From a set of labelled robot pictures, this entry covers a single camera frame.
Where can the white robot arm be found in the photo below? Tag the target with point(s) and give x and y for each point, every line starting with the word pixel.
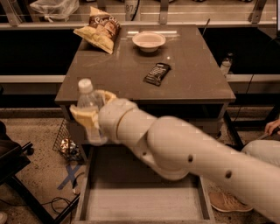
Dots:
pixel 173 148

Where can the clear plastic water bottle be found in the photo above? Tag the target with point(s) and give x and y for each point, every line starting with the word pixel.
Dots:
pixel 91 101

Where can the yellow chips bag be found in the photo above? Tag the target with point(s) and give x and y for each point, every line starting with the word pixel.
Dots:
pixel 101 31

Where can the tan shoe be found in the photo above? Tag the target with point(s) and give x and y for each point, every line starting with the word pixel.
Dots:
pixel 227 203

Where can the open bottom drawer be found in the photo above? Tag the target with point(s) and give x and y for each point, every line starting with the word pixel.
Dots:
pixel 119 189

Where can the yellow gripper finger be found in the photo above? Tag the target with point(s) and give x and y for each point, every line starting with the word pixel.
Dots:
pixel 106 96
pixel 87 117

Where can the blue tape cross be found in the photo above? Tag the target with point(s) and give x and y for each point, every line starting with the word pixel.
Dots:
pixel 70 176

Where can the clear plastic bag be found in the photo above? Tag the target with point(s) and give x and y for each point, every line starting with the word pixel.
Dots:
pixel 55 9

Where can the black office chair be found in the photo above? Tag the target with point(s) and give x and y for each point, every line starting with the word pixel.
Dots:
pixel 12 161

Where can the white bowl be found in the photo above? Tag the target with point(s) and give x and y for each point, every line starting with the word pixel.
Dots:
pixel 148 42

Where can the person's leg in light trousers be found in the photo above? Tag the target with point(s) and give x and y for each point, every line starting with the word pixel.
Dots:
pixel 265 150

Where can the person's hand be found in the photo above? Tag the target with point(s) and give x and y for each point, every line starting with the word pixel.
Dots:
pixel 271 126

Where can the black snack bar wrapper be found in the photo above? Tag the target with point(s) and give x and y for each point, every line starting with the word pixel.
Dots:
pixel 157 74

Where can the grey drawer cabinet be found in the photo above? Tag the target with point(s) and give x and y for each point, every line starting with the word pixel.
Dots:
pixel 194 88

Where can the small bottle in background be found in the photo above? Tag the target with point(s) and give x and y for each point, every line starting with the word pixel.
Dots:
pixel 226 64

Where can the wire mesh waste basket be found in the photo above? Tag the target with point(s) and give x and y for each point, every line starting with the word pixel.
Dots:
pixel 65 146

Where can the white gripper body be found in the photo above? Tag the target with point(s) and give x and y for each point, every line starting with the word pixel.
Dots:
pixel 109 119

